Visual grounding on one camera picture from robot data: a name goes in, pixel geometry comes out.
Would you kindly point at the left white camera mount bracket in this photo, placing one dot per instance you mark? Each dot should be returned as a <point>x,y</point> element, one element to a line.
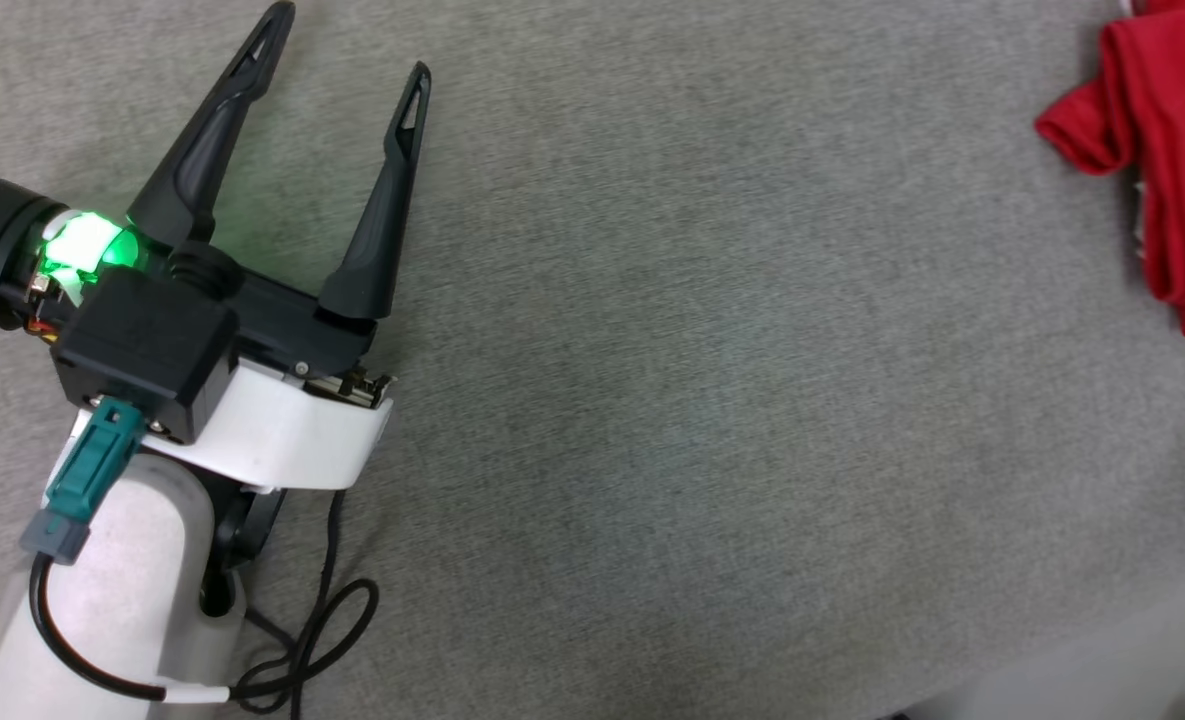
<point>282,435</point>

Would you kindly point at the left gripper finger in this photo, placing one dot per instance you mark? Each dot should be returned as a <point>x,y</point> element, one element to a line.
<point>202,160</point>
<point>382,220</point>

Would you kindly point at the red basketball jersey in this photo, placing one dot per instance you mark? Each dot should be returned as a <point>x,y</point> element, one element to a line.
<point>1182,150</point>

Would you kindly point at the left black wrist camera box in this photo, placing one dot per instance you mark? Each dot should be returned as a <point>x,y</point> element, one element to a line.
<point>142,345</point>

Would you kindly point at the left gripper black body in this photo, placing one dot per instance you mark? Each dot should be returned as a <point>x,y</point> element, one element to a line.
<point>282,315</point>

